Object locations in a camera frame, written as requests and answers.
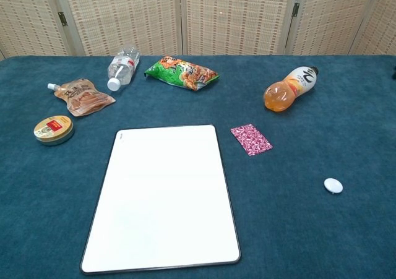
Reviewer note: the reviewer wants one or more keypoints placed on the pink patterned packet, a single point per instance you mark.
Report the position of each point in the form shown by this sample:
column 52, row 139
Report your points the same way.
column 251, row 139

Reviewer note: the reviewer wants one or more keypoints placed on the small white round magnet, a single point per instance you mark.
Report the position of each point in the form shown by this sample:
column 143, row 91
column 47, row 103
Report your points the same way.
column 333, row 185

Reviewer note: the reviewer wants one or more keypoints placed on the white rectangular board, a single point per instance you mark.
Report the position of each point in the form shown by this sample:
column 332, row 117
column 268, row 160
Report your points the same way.
column 164, row 198

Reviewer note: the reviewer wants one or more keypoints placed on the clear water bottle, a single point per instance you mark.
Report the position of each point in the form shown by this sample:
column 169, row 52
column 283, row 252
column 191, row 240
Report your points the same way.
column 122, row 67

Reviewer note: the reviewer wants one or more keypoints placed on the orange juice bottle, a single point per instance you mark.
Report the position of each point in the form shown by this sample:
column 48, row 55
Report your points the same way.
column 289, row 88

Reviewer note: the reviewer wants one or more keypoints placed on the green snack bag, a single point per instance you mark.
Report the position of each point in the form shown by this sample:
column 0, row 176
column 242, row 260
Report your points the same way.
column 181, row 72

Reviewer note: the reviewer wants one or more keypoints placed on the brown spout pouch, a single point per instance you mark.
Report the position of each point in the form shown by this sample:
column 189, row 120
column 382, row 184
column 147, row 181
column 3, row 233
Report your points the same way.
column 83, row 98

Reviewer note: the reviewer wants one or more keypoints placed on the bamboo folding screen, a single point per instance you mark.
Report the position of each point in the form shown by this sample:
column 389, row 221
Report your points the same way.
column 235, row 16

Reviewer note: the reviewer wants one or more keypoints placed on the round gold tin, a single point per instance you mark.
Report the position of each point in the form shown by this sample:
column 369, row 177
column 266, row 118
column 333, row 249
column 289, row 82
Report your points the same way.
column 53, row 129

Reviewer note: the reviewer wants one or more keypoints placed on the teal table cloth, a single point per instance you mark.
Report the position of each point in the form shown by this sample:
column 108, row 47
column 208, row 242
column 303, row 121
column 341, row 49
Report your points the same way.
column 309, row 229

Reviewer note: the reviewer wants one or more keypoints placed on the black screen hinge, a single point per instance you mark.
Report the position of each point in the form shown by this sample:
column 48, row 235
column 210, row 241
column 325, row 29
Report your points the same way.
column 62, row 18
column 296, row 9

